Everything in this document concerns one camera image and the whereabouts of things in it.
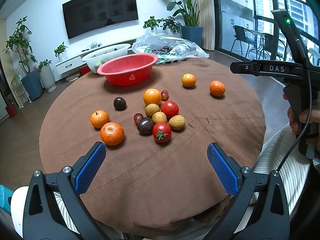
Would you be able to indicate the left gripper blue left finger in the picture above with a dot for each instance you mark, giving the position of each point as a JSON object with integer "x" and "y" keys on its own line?
{"x": 86, "y": 167}

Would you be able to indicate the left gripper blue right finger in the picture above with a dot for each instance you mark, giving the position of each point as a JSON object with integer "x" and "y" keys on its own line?
{"x": 226, "y": 168}

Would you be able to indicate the large mandarin orange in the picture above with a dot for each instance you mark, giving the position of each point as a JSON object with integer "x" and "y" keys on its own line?
{"x": 112, "y": 134}

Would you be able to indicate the small mandarin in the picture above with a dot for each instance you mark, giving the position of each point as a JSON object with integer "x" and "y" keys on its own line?
{"x": 99, "y": 118}

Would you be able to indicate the tan longan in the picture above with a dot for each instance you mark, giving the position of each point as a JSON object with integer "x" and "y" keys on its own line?
{"x": 177, "y": 122}
{"x": 159, "y": 117}
{"x": 151, "y": 109}

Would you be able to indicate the dark plum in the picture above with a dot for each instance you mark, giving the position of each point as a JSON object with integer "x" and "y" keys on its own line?
{"x": 119, "y": 104}
{"x": 145, "y": 127}

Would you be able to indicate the red tomato with stem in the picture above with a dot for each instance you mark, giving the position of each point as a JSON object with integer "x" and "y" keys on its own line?
{"x": 161, "y": 132}

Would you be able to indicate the smooth orange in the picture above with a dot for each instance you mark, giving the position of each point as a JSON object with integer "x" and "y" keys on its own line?
{"x": 152, "y": 96}

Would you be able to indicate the small orange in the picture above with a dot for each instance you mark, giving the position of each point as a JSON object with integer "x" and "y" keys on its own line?
{"x": 188, "y": 80}

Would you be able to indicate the person's right hand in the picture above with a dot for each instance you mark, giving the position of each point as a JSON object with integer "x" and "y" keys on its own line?
{"x": 293, "y": 120}

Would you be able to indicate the black balcony chair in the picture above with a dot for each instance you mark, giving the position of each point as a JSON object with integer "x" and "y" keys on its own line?
{"x": 247, "y": 36}
{"x": 266, "y": 46}

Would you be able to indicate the teal plastic stool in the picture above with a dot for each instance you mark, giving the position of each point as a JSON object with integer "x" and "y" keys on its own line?
{"x": 5, "y": 199}

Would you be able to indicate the red bin on floor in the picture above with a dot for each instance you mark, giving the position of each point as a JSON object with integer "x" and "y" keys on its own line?
{"x": 11, "y": 110}

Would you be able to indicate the plant in white ribbed pot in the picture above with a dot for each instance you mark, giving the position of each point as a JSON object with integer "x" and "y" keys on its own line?
{"x": 46, "y": 75}

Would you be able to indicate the white tv cabinet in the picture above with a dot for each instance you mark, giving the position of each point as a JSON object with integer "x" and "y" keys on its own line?
{"x": 73, "y": 62}

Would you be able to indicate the red plastic basin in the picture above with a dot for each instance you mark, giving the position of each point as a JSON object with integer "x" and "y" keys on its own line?
{"x": 129, "y": 69}

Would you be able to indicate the white plastic basin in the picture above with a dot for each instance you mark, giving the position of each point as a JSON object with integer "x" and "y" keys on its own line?
{"x": 98, "y": 57}

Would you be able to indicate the large leafy plant blue pot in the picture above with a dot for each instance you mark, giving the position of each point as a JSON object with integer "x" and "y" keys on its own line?
{"x": 191, "y": 31}

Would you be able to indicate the beige curtain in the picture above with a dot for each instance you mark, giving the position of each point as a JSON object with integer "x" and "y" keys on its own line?
{"x": 207, "y": 22}

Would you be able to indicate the small plant on cabinet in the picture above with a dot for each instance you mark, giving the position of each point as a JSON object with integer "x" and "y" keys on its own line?
{"x": 60, "y": 52}

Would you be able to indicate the clear plastic bag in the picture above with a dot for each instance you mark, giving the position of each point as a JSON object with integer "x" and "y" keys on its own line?
{"x": 182, "y": 49}

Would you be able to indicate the dark cherries pile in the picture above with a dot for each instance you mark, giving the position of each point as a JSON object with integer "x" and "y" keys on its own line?
{"x": 163, "y": 50}

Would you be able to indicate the bushy potted plant right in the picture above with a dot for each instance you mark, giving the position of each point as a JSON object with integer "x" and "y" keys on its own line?
{"x": 169, "y": 23}

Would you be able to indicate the tall plant blue pot left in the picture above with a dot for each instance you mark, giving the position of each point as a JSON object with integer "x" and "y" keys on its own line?
{"x": 19, "y": 43}

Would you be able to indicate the small potted plant right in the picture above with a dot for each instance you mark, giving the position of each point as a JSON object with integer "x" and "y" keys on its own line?
{"x": 151, "y": 25}

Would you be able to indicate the wall mounted television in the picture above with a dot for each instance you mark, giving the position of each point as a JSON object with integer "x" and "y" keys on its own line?
{"x": 82, "y": 16}

